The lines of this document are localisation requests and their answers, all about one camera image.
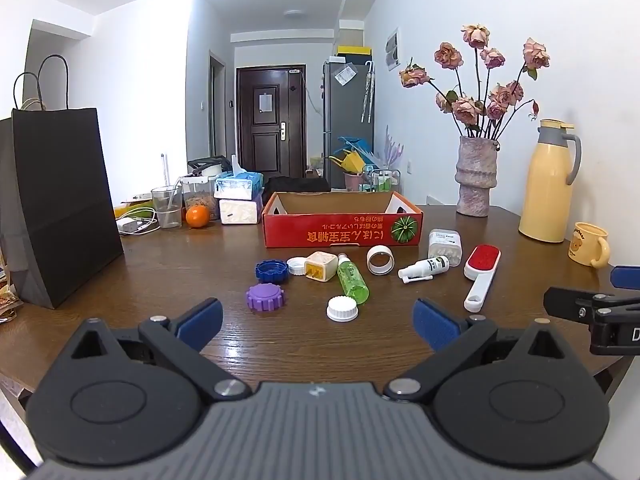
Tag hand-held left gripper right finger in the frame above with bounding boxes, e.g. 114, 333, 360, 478
382, 297, 569, 404

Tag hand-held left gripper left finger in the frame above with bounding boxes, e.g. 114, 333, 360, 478
65, 297, 253, 403

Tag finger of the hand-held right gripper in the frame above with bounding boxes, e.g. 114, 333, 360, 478
610, 265, 640, 290
543, 285, 640, 322

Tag small white spray bottle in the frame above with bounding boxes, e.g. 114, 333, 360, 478
398, 256, 451, 283

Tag purple ridged cap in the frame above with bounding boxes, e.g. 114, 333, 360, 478
246, 282, 288, 312

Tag translucent white plastic container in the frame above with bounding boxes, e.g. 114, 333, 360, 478
428, 229, 462, 266

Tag red white lint brush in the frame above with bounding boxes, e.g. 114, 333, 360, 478
463, 243, 502, 313

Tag blue ridged cap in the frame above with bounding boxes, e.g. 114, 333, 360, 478
255, 259, 289, 283

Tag white tape ring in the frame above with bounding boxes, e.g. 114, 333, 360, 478
366, 245, 397, 276

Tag green spray bottle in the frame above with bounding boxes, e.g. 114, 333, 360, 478
336, 253, 371, 305

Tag white ridged jar lid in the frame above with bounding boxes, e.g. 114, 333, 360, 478
326, 296, 359, 323

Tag white yellow plug adapter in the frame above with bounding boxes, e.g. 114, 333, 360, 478
304, 251, 341, 282

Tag red cardboard box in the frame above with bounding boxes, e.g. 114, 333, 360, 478
262, 191, 425, 249

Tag yellow mug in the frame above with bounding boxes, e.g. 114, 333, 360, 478
568, 222, 612, 269

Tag yellow thermos jug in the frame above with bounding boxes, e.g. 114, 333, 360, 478
518, 119, 582, 244

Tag white purple tissue pack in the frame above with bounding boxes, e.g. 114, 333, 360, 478
219, 195, 264, 226

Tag clear drinking glass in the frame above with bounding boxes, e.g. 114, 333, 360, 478
151, 185, 183, 230

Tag clear plastic food container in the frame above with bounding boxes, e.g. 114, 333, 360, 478
180, 175, 221, 221

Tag blue tissue pack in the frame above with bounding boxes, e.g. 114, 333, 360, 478
214, 155, 264, 201

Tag metal rack with bottles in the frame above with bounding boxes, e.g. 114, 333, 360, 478
367, 167, 403, 193

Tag black chair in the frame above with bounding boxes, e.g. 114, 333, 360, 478
263, 176, 332, 194

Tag purple feather decoration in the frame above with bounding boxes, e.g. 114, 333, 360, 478
381, 126, 405, 168

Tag yellow watering can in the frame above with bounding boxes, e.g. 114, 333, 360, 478
327, 152, 365, 173

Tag dark brown door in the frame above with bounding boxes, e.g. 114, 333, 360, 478
236, 64, 307, 178

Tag black paper bag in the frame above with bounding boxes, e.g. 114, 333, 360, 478
0, 55, 125, 310

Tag pile of snack packets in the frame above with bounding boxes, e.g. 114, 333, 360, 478
0, 255, 22, 323

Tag blue plastic stool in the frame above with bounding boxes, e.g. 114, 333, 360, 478
337, 136, 375, 161

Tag bunch of dried pink roses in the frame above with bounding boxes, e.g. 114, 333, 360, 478
399, 23, 551, 141

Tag grey refrigerator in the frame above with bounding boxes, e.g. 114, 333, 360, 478
322, 59, 375, 192

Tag white folded umbrellas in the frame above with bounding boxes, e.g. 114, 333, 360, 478
361, 60, 376, 124

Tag white charger with cable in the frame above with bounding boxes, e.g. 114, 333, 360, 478
117, 204, 162, 235

